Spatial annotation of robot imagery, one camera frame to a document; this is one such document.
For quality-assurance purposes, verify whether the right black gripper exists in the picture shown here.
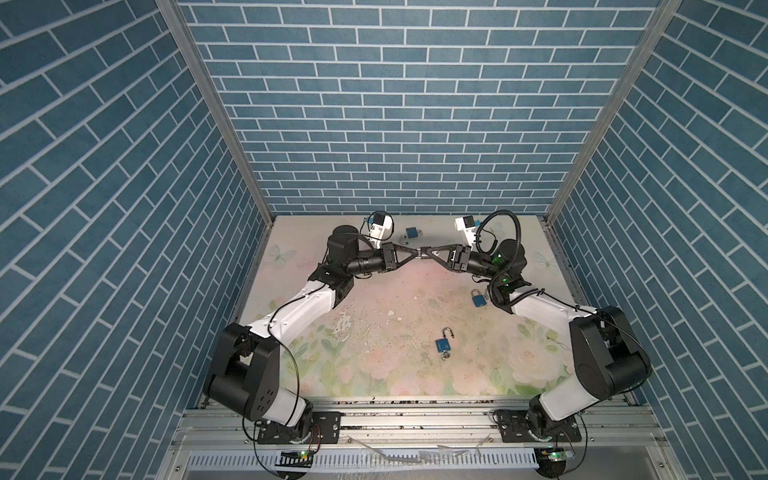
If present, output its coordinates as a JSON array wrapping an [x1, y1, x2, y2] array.
[[427, 248, 504, 285]]

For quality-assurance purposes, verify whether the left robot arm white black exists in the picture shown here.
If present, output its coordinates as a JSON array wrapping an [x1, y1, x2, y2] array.
[[203, 225, 420, 441]]

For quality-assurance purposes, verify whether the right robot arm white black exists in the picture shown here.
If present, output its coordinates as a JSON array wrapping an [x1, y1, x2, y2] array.
[[420, 210, 653, 441]]

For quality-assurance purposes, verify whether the blue padlock near with key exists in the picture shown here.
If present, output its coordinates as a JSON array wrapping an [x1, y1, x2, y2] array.
[[435, 327, 455, 360]]

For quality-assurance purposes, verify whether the floral table mat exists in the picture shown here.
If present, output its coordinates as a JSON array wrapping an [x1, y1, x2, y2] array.
[[239, 214, 574, 403]]

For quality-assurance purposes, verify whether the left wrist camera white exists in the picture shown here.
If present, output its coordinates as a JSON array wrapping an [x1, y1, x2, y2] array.
[[365, 210, 394, 249]]

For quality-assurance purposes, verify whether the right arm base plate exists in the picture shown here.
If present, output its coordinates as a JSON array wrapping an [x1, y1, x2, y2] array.
[[490, 409, 582, 443]]

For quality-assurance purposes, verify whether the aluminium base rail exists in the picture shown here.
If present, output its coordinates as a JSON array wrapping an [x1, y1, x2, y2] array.
[[159, 397, 683, 479]]

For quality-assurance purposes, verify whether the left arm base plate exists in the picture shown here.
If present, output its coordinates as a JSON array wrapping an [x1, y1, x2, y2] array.
[[257, 411, 342, 446]]

